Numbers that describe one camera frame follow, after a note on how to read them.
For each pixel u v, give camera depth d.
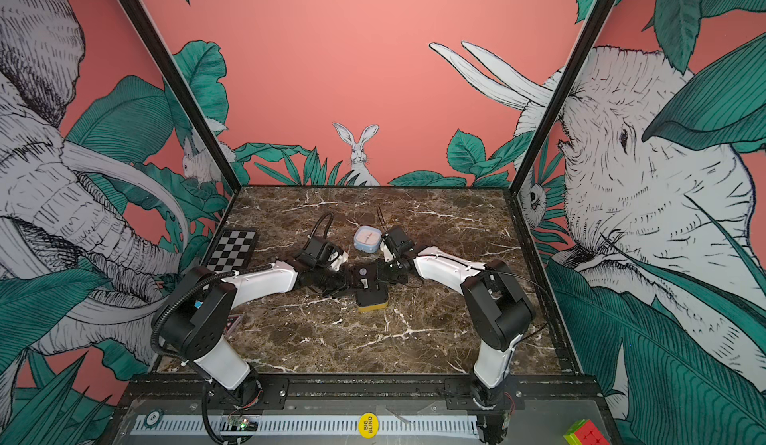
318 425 0.70
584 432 0.66
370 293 0.88
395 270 0.78
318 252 0.74
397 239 0.74
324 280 0.77
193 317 0.46
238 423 0.70
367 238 1.01
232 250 0.98
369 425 0.70
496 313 0.48
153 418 0.70
